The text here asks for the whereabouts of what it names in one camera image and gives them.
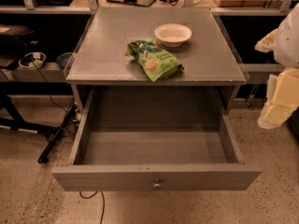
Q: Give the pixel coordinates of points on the black stand leg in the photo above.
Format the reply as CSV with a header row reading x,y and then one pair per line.
x,y
18,123

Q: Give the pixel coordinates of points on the grey shelf rail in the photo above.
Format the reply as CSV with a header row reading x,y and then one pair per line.
x,y
49,72

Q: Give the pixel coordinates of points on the dark grey bowl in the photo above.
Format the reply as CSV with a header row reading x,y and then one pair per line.
x,y
63,59

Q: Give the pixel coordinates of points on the brass drawer knob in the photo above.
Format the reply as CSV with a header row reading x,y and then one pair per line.
x,y
157,184

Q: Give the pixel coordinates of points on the green rice chip bag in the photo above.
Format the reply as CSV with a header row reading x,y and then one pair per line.
x,y
157,63

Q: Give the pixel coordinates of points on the white bowl with cable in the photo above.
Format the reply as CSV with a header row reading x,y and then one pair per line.
x,y
32,60

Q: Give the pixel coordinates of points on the black bag on shelf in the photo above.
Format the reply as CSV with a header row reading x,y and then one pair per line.
x,y
12,35

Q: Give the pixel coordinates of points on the white paper bowl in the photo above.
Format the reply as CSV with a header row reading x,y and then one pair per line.
x,y
173,35

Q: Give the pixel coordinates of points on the open grey top drawer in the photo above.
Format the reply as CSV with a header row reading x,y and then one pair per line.
x,y
129,136

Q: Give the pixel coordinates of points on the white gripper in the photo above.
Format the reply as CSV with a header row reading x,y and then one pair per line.
x,y
289,44

